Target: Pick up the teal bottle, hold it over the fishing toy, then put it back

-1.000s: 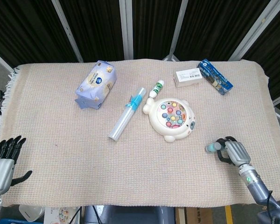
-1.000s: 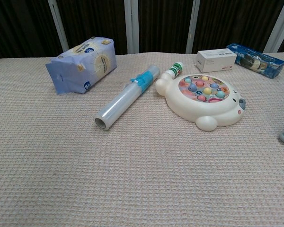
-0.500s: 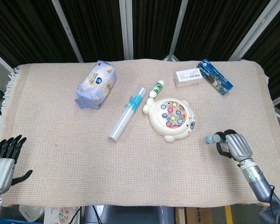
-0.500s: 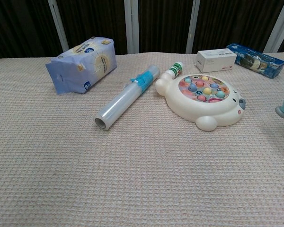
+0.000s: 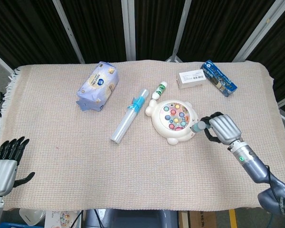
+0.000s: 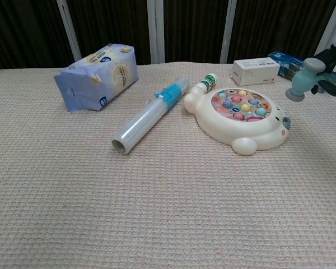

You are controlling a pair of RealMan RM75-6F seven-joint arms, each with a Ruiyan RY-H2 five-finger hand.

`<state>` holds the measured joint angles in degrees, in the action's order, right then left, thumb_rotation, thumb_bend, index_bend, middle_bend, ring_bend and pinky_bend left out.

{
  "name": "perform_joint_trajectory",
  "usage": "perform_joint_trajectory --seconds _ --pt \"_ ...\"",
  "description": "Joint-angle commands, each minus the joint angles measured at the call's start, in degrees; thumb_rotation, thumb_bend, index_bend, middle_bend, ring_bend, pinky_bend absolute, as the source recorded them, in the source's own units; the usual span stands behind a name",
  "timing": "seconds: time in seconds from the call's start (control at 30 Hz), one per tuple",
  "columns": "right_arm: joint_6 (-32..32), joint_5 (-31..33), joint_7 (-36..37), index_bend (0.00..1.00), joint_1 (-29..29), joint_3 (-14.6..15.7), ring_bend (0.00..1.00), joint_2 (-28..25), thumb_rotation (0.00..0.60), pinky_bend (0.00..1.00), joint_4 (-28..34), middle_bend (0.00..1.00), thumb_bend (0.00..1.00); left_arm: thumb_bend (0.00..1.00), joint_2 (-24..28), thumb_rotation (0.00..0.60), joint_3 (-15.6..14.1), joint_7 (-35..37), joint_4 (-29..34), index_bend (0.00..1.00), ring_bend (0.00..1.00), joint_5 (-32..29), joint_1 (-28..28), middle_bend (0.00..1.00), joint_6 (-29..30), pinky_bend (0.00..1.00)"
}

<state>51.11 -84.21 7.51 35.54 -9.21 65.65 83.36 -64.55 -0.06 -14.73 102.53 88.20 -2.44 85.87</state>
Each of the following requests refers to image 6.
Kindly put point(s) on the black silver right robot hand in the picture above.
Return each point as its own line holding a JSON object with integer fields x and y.
{"x": 329, "y": 60}

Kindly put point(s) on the teal grey toy hammer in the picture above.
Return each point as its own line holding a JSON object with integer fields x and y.
{"x": 299, "y": 81}

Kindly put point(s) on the white seal-shaped fishing game toy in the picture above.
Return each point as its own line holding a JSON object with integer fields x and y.
{"x": 226, "y": 129}

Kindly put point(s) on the blue printed carton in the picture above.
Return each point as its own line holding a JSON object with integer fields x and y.
{"x": 289, "y": 64}

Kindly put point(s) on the white cardboard box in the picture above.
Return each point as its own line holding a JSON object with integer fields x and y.
{"x": 254, "y": 71}

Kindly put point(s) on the white green glue bottle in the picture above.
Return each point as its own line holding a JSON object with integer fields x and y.
{"x": 208, "y": 82}

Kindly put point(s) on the clear plastic wrap roll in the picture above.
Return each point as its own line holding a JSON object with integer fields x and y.
{"x": 148, "y": 115}

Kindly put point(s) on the lilac tissue pack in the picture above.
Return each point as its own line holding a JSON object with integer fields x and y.
{"x": 100, "y": 81}

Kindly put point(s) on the beige woven table cloth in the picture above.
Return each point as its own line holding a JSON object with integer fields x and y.
{"x": 128, "y": 196}

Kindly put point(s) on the grey aluminium frame post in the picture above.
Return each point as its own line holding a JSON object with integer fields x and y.
{"x": 228, "y": 30}
{"x": 156, "y": 30}
{"x": 331, "y": 25}
{"x": 68, "y": 30}

